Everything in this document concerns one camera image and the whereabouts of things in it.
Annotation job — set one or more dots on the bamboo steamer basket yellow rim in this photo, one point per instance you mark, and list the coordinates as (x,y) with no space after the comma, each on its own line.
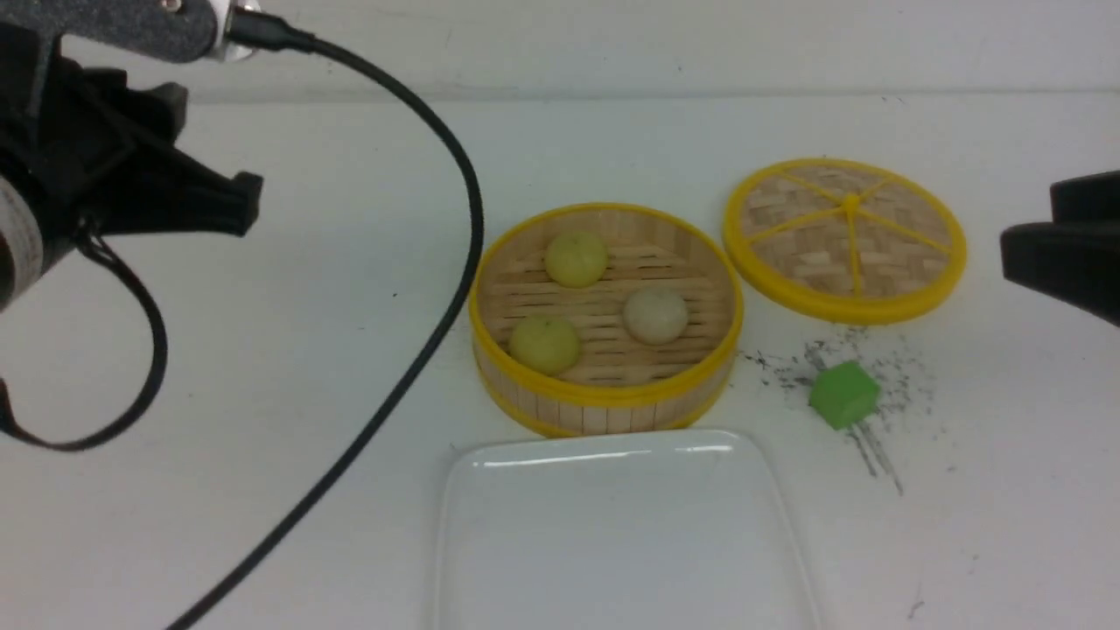
(618,385)

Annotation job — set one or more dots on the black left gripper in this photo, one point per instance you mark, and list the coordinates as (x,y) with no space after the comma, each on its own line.
(83,148)

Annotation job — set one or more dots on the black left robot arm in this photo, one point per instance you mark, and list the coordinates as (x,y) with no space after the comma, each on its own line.
(81,147)

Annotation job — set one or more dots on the white steamed bun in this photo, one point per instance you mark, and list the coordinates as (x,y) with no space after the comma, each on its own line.
(655,316)

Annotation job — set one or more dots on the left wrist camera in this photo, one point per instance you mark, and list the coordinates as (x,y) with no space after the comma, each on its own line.
(178,32)

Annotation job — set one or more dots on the white rectangular plate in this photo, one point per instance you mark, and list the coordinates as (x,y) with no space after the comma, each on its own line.
(679,529)

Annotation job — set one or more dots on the yellow steamed bun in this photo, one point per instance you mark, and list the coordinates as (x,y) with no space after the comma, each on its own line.
(576,259)
(547,344)

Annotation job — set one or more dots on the yellow steamed bun front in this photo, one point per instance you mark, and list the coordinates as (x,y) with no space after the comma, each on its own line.
(547,344)

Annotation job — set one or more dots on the green cube block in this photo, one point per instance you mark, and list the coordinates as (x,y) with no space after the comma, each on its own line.
(844,395)

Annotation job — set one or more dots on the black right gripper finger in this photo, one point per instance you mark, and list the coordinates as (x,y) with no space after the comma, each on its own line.
(1091,198)
(1075,263)

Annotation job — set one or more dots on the yellow steamed bun back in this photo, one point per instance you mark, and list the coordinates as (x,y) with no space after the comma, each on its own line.
(576,259)

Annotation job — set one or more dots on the bamboo steamer lid yellow rim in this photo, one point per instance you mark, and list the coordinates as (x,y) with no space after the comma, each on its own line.
(844,241)

